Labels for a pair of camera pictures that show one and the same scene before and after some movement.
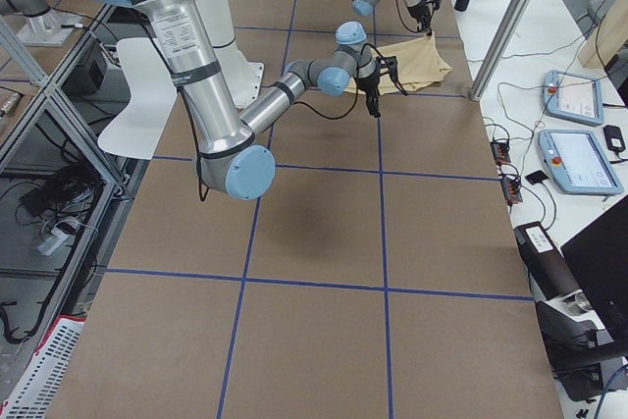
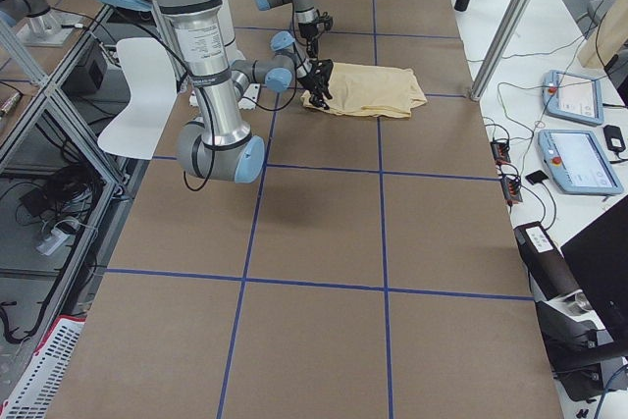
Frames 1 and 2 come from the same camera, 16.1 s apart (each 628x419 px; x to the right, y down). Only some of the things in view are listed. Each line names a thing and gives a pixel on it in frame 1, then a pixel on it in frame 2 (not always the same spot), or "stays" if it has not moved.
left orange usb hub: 500,151 stays
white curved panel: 153,92 stays
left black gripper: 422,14 -> 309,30
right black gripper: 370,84 -> 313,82
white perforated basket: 31,396 stays
